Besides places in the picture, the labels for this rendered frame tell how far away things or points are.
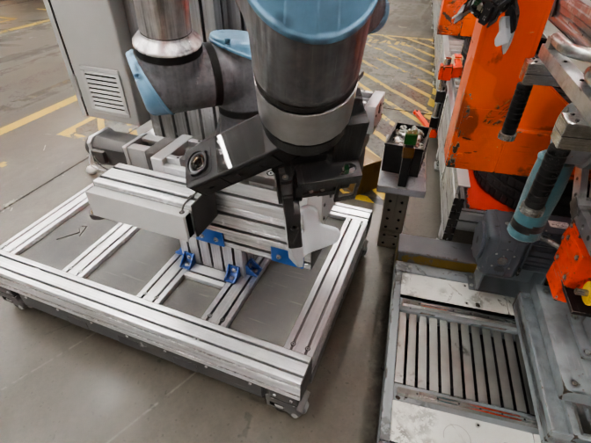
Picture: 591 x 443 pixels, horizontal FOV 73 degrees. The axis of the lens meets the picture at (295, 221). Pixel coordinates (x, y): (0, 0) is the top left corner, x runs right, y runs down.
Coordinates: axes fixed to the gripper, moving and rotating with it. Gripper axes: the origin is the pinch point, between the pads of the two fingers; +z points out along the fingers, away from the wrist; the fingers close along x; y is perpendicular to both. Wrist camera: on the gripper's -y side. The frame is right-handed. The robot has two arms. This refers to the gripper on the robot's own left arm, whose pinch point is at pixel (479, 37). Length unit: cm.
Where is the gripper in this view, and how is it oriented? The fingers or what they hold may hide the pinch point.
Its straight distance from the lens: 119.3
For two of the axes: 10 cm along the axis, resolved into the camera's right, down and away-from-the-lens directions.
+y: -7.5, 6.0, -2.6
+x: 6.6, 6.7, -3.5
